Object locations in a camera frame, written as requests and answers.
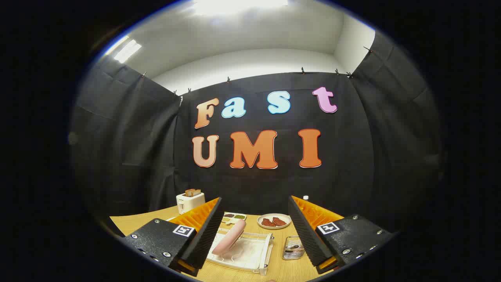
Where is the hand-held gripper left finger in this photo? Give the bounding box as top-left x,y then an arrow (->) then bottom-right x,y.
124,197 -> 224,277

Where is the metal wire basket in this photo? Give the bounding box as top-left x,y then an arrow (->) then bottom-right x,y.
282,235 -> 305,260

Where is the pink plate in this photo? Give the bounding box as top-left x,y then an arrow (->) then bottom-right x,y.
212,219 -> 247,255

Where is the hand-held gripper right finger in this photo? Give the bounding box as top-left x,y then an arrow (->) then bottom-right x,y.
288,195 -> 394,275

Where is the black backdrop cloth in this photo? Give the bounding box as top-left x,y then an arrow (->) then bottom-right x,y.
70,31 -> 445,235

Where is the white round plate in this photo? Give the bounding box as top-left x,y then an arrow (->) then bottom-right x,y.
257,213 -> 292,230

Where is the white wire dish rack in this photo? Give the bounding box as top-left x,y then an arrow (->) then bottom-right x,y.
207,227 -> 274,276

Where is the ceiling light panel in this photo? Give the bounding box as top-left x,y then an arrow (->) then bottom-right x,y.
114,39 -> 142,64

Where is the white toaster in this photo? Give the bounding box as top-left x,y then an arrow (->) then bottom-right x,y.
176,192 -> 205,215

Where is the white divided dish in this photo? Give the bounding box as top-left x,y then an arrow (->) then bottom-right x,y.
222,212 -> 247,224

